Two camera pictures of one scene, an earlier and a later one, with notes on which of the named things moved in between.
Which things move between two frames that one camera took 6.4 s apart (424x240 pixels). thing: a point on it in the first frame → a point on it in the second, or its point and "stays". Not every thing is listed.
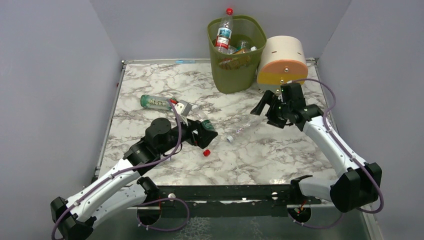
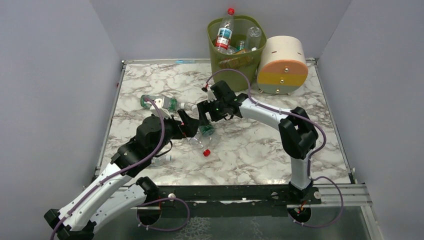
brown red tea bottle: x=241 y=51 → x=237 y=62
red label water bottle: x=224 y=33 stays
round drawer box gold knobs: x=282 y=59 stays
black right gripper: x=275 y=110 → x=205 y=110
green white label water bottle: x=243 y=43 stays
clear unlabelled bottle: x=251 y=124 → x=254 y=38
